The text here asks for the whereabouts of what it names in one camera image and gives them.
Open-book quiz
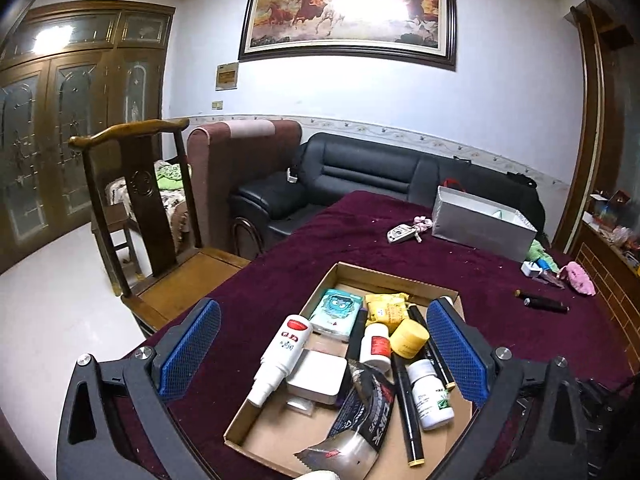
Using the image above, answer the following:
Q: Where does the white pill bottle green label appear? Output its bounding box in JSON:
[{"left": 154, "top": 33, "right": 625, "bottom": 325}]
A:
[{"left": 407, "top": 359, "right": 454, "bottom": 431}]

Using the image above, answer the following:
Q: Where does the black marker yellow end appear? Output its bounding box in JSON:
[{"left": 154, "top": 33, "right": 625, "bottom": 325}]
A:
[{"left": 390, "top": 353, "right": 425, "bottom": 468}]

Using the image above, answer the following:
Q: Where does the yellow round jar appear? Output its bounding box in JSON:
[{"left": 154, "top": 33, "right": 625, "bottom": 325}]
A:
[{"left": 390, "top": 318, "right": 430, "bottom": 360}]

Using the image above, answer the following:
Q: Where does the black crab snack packet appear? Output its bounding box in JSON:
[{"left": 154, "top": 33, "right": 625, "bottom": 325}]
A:
[{"left": 294, "top": 360, "right": 395, "bottom": 479}]

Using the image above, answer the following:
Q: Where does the white spray bottle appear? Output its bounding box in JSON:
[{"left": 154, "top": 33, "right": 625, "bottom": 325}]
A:
[{"left": 247, "top": 314, "right": 311, "bottom": 408}]

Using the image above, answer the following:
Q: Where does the white power adapter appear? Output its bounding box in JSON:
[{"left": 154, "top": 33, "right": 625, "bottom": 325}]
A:
[{"left": 286, "top": 349, "right": 347, "bottom": 405}]

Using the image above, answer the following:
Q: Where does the maroon bed cover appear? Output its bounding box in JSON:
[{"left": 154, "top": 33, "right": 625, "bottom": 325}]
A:
[{"left": 169, "top": 192, "right": 634, "bottom": 479}]

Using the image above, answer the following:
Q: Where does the black marker silver cap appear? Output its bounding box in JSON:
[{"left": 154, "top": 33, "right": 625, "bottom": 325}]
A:
[{"left": 523, "top": 296, "right": 570, "bottom": 315}]

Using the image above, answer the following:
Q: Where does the black marker yellow cap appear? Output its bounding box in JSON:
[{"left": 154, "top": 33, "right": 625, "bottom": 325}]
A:
[{"left": 514, "top": 289, "right": 538, "bottom": 300}]

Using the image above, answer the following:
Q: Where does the pink white cloth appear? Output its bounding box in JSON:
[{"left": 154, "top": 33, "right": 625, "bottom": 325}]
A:
[{"left": 558, "top": 261, "right": 596, "bottom": 296}]

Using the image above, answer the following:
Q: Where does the purple foil packet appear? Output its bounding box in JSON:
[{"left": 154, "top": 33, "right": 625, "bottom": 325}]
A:
[{"left": 537, "top": 270, "right": 565, "bottom": 289}]

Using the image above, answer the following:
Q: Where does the small white charger block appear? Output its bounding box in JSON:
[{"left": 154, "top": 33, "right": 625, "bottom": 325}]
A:
[{"left": 521, "top": 261, "right": 544, "bottom": 278}]

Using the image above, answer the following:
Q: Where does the green plastic bag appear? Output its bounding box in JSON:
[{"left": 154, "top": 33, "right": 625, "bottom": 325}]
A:
[{"left": 526, "top": 240, "right": 560, "bottom": 273}]

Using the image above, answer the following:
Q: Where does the cardboard tray box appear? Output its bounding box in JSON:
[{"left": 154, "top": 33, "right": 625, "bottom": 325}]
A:
[{"left": 224, "top": 262, "right": 472, "bottom": 479}]

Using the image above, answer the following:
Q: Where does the white bottle red label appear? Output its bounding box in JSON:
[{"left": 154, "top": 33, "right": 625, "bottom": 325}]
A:
[{"left": 359, "top": 323, "right": 392, "bottom": 374}]

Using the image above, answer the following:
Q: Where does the yellow snack pouch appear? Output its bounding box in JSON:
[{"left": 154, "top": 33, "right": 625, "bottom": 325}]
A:
[{"left": 364, "top": 292, "right": 409, "bottom": 334}]

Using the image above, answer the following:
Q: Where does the grey rectangular box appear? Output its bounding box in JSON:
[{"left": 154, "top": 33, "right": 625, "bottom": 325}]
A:
[{"left": 432, "top": 186, "right": 537, "bottom": 262}]

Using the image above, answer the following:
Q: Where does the teal tissue pack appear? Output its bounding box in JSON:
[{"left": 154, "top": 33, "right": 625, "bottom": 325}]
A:
[{"left": 309, "top": 288, "right": 363, "bottom": 342}]

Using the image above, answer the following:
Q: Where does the white key fob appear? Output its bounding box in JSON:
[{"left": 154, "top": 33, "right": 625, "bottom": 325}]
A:
[{"left": 386, "top": 224, "right": 416, "bottom": 244}]

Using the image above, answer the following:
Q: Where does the wooden chair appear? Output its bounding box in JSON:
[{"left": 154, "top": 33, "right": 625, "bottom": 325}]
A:
[{"left": 68, "top": 118, "right": 248, "bottom": 336}]

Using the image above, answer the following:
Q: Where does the maroon armchair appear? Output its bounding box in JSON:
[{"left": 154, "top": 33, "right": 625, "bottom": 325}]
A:
[{"left": 186, "top": 119, "right": 303, "bottom": 252}]

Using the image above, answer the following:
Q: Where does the black leather sofa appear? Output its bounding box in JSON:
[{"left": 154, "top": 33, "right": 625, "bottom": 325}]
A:
[{"left": 229, "top": 132, "right": 548, "bottom": 259}]

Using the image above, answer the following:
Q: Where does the wooden wardrobe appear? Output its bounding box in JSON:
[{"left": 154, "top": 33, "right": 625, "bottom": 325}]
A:
[{"left": 1, "top": 0, "right": 175, "bottom": 270}]

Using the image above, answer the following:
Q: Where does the framed horse painting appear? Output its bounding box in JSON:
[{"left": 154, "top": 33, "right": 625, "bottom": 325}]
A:
[{"left": 239, "top": 0, "right": 457, "bottom": 70}]

